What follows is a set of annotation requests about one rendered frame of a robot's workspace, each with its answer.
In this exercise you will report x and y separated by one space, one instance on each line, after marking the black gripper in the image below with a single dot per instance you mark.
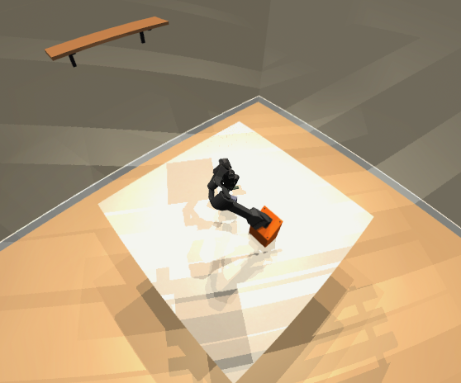
230 185

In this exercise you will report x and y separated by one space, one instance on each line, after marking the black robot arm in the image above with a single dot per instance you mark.
222 201

